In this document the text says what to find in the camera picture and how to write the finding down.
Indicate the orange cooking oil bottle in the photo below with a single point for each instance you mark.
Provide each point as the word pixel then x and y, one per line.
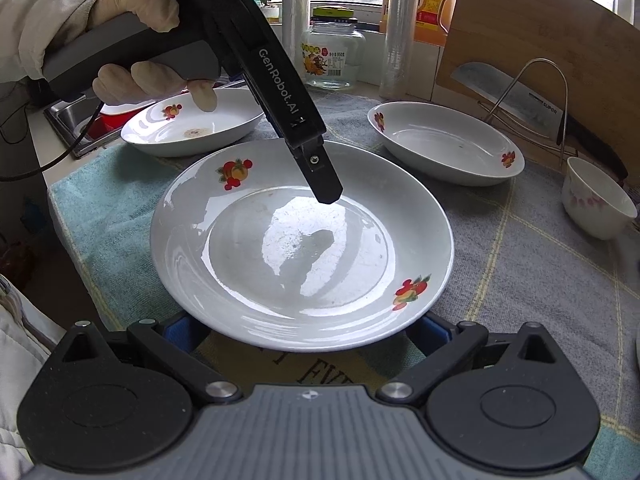
pixel 432 5

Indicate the small potted plant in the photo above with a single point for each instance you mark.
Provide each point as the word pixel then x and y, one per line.
pixel 270 7

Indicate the glass jar with green lid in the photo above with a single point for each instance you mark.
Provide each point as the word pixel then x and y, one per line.
pixel 332 55

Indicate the white pink flower bowl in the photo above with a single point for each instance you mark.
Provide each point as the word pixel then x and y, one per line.
pixel 595 210

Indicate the person's left forearm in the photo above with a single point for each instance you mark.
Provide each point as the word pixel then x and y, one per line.
pixel 45 5

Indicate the bamboo cutting board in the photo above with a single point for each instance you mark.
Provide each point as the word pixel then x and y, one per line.
pixel 525 20

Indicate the grey checked towel mat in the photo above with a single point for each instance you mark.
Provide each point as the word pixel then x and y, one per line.
pixel 525 260

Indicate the clear plastic wrap roll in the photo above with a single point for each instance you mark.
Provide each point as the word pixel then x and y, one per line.
pixel 296 10
pixel 397 35

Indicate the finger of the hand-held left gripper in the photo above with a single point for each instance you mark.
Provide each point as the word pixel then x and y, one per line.
pixel 322 175

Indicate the person's left hand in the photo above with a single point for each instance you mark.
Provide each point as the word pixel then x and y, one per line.
pixel 145 0

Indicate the white fruit print plate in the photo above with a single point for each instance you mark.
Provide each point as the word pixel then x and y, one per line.
pixel 440 145
pixel 250 270
pixel 200 120

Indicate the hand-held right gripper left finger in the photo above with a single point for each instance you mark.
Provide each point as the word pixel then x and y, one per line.
pixel 187 332

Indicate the red plastic basin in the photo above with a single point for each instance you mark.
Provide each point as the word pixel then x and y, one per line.
pixel 117 122

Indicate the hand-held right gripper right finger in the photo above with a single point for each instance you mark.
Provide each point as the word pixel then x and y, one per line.
pixel 432 335

